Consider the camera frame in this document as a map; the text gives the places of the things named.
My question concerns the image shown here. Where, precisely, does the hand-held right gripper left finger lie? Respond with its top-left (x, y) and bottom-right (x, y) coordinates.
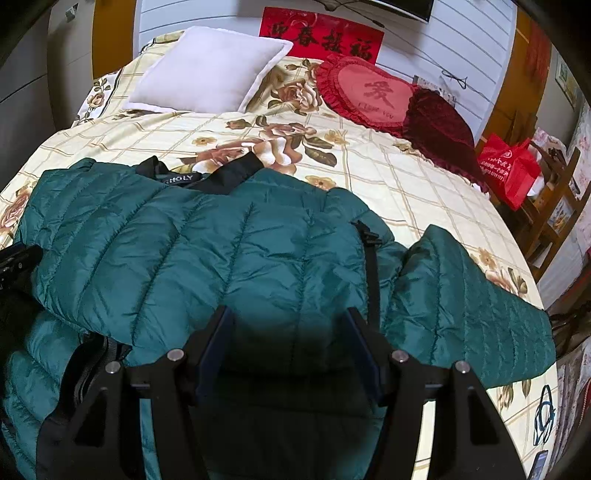
top-left (60, 305), bottom-right (236, 480)

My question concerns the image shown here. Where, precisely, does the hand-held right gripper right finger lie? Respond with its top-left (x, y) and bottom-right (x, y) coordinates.
top-left (344, 307), bottom-right (527, 480)

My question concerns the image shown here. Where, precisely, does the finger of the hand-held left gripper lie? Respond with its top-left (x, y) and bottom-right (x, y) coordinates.
top-left (0, 244), bottom-right (43, 289)

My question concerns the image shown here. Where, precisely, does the green puffer jacket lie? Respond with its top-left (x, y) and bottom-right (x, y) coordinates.
top-left (0, 157), bottom-right (557, 480)

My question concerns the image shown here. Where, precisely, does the floral checked bed sheet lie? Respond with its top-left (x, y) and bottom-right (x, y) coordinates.
top-left (0, 28), bottom-right (561, 480)

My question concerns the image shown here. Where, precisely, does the dark smartphone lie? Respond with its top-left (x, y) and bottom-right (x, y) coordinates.
top-left (526, 452), bottom-right (550, 480)

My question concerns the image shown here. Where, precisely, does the red shopping bag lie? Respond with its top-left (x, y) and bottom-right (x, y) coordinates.
top-left (478, 134), bottom-right (542, 210)

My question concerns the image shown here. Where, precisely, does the dark red velvet pillow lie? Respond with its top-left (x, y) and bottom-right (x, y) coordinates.
top-left (404, 88), bottom-right (490, 192)

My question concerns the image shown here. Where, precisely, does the wooden chair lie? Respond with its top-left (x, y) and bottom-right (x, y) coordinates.
top-left (508, 138), bottom-right (591, 278)

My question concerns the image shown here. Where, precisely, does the red heart-shaped pillow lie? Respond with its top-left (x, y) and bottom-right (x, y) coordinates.
top-left (315, 54), bottom-right (419, 139)

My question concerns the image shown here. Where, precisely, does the white square pillow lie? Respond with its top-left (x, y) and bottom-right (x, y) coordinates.
top-left (122, 26), bottom-right (294, 114)

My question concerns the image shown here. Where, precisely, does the blue cable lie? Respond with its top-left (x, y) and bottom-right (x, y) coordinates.
top-left (533, 385), bottom-right (557, 446)

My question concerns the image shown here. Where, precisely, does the red wall banner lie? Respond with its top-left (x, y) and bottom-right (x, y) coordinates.
top-left (259, 7), bottom-right (386, 65)

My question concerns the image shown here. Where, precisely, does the framed wall picture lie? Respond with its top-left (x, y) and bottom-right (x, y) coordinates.
top-left (554, 60), bottom-right (583, 107)

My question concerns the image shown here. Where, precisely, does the black wall television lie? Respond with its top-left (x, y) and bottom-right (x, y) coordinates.
top-left (360, 0), bottom-right (435, 24)

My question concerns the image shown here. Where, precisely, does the red knot wall hanging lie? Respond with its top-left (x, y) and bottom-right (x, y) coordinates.
top-left (526, 23), bottom-right (552, 84)

